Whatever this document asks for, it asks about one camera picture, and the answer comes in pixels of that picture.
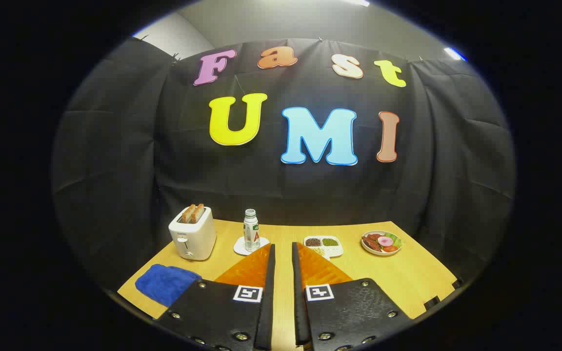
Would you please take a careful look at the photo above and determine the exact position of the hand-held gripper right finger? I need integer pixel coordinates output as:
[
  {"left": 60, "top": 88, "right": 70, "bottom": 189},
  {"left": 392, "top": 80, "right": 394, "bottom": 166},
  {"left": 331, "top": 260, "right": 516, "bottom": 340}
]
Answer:
[{"left": 291, "top": 242, "right": 414, "bottom": 351}]

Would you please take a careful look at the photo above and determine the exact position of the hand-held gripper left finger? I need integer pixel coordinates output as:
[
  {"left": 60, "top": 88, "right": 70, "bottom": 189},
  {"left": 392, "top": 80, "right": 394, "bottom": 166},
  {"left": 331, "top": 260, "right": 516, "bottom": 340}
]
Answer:
[{"left": 157, "top": 243, "right": 276, "bottom": 351}]

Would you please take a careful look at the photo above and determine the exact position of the white coaster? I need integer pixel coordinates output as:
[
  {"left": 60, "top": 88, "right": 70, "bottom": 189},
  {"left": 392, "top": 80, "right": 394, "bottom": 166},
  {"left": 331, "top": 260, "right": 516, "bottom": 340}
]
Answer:
[{"left": 234, "top": 236, "right": 270, "bottom": 256}]

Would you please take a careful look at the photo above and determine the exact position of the white divided dish with beans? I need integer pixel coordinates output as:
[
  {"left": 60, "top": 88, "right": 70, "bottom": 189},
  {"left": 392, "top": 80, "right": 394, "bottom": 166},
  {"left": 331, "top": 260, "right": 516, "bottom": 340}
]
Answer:
[{"left": 303, "top": 235, "right": 344, "bottom": 259}]

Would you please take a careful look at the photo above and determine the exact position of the small white drink bottle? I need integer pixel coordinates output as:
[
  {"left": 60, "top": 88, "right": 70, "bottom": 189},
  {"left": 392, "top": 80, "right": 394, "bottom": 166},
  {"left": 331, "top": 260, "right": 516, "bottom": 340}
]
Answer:
[{"left": 243, "top": 209, "right": 261, "bottom": 252}]

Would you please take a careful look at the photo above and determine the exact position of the white toaster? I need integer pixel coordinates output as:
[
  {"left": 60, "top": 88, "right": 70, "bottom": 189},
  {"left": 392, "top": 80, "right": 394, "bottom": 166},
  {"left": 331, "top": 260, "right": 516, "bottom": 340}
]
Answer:
[{"left": 168, "top": 206, "right": 217, "bottom": 261}]

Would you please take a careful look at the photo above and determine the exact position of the white plate with food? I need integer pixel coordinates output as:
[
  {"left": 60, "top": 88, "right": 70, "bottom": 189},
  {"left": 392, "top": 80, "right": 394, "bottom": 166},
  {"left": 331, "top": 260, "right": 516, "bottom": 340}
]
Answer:
[{"left": 361, "top": 230, "right": 403, "bottom": 256}]

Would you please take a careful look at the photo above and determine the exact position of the blue cloth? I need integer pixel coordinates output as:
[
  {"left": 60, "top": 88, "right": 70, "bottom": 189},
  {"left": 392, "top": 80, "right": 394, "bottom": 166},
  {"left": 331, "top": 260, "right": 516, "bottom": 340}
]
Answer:
[{"left": 135, "top": 264, "right": 202, "bottom": 308}]

